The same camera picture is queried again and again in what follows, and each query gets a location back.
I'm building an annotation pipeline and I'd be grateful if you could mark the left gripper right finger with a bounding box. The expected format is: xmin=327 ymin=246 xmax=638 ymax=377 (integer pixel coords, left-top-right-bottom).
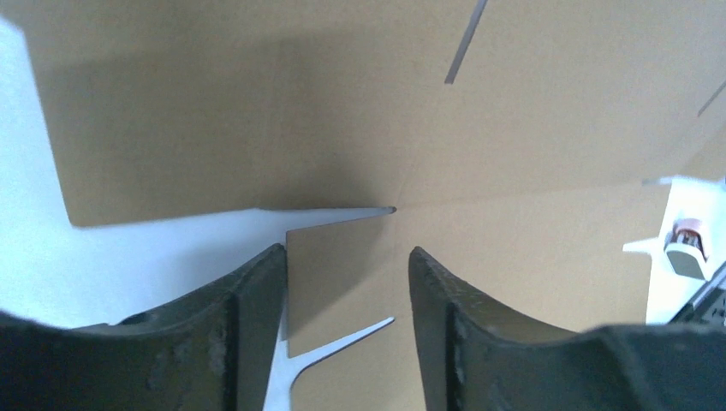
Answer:
xmin=408 ymin=247 xmax=725 ymax=410

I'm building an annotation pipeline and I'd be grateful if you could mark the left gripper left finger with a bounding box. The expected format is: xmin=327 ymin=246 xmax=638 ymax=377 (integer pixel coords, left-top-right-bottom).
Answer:
xmin=1 ymin=244 xmax=287 ymax=410

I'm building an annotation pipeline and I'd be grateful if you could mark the brown cardboard box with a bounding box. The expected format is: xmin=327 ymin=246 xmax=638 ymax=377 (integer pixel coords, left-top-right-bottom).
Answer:
xmin=1 ymin=1 xmax=725 ymax=410

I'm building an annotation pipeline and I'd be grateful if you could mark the pink white small device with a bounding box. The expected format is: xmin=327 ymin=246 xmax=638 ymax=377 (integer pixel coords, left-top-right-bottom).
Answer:
xmin=664 ymin=217 xmax=712 ymax=281

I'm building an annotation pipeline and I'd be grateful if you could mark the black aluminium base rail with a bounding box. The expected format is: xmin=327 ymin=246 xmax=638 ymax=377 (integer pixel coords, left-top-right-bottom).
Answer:
xmin=669 ymin=264 xmax=725 ymax=327

